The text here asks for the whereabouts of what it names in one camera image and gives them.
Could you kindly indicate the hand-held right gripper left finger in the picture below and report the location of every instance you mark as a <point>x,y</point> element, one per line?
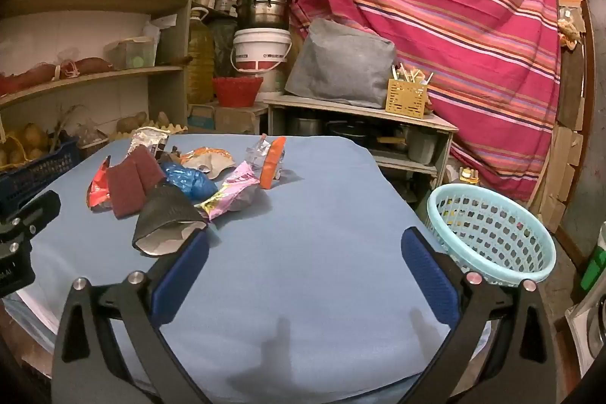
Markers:
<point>182,271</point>

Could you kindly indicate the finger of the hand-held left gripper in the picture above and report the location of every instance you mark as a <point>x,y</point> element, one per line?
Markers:
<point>33,214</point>

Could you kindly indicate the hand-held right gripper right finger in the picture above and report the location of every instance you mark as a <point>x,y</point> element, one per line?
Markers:
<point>428,276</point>

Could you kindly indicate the black wrapper with white inside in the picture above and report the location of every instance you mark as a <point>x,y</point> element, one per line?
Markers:
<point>163,214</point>

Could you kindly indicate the red and orange snack wrapper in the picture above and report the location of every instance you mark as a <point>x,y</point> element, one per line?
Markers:
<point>97,188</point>

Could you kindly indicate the pink snack wrapper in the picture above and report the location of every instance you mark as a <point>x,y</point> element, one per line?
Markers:
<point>227,195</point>

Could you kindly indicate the blue plastic bag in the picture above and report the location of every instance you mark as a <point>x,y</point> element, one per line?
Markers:
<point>189,181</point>

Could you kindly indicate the light blue plastic basket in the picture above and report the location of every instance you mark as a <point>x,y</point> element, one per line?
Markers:
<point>521,267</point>

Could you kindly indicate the maroon wrapper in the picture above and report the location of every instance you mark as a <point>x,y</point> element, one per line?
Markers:
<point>128,186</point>

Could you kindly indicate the orange and grey wrapper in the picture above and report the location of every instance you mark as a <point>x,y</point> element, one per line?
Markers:
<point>210,160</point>

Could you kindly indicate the silver and black wrapper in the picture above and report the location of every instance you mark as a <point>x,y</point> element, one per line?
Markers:
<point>149,139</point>

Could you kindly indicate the orange clear snack wrapper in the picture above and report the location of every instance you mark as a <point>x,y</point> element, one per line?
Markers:
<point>255,153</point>

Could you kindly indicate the dark blue crate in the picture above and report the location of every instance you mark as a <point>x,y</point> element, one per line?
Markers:
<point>38,174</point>

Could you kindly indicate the pile of potatoes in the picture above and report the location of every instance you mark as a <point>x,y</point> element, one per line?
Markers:
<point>26,141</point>

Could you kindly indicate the small oil bottle yellow cap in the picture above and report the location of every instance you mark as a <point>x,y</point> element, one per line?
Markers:
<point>468,176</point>

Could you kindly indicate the blue table cloth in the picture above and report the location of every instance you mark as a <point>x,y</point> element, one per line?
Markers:
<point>307,266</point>

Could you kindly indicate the egg carton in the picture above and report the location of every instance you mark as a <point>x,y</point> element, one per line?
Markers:
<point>165,128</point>

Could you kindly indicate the sweet potatoes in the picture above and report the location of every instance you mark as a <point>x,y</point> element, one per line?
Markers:
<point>85,65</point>

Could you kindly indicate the black pan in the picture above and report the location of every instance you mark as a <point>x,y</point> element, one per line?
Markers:
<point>360,132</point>

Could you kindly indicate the brown cardboard box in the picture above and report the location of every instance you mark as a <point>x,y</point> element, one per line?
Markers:
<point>227,117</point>

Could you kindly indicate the stacked cardboard sheets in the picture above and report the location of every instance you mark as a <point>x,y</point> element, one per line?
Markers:
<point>561,177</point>

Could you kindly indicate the green bottle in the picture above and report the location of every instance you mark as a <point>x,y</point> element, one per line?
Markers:
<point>594,262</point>

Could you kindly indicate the yellow utensil holder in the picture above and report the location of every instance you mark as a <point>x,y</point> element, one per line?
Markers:
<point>406,101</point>

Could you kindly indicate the low wooden cabinet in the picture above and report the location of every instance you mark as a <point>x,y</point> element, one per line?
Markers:
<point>360,108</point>

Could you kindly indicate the red plastic basket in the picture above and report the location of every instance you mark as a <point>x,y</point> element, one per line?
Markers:
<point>236,90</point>

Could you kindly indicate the clear plastic container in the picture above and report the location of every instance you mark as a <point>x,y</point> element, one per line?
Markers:
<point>132,53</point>

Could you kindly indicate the bundle of wooden utensils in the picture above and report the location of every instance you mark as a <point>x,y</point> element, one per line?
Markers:
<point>409,75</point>

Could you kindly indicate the large oil bottle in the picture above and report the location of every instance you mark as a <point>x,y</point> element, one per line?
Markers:
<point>201,63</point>

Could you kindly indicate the grey fabric bag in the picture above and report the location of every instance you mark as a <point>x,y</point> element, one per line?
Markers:
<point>341,63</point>

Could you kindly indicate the white plastic bucket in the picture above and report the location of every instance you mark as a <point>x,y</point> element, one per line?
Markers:
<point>260,51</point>

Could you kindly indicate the red striped curtain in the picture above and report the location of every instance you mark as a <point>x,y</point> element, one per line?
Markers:
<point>426,6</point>

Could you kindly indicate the steel cooking pot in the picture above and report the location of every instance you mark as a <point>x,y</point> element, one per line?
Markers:
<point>263,9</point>

